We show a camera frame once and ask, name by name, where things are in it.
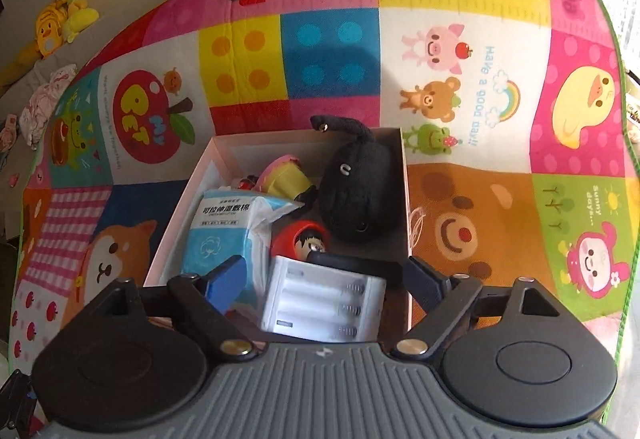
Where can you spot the pudding shaped toy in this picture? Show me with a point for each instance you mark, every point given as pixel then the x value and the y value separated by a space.
pixel 285 176

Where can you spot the blue white tissue pack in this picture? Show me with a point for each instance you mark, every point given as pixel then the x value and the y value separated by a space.
pixel 220 229

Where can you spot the black-haired toy figurine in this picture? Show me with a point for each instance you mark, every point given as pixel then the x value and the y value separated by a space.
pixel 250 182

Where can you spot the yellow green plush toy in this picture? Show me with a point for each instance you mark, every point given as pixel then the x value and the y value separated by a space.
pixel 77 16

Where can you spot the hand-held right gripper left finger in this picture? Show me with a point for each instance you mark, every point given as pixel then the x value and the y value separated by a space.
pixel 227 278

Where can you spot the pink cardboard box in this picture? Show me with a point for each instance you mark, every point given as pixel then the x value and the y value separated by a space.
pixel 172 239

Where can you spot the floral cloth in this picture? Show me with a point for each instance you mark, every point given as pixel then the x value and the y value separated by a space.
pixel 47 104

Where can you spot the white thread tuft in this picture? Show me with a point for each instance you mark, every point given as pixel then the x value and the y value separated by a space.
pixel 417 221

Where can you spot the yellow striped duck plush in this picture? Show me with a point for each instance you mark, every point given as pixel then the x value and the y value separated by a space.
pixel 50 29

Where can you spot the colourful cartoon play mat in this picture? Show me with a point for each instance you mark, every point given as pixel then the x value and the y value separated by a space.
pixel 500 69

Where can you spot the black plush toy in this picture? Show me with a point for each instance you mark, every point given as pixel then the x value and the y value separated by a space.
pixel 350 189

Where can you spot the white battery charger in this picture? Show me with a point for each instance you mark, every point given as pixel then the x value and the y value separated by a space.
pixel 320 299

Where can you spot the yellow cushion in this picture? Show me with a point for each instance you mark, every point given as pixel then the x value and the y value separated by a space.
pixel 17 66

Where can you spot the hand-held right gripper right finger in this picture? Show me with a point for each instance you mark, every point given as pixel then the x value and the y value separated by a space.
pixel 422 276

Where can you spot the pink cloth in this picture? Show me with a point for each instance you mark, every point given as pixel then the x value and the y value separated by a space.
pixel 7 134

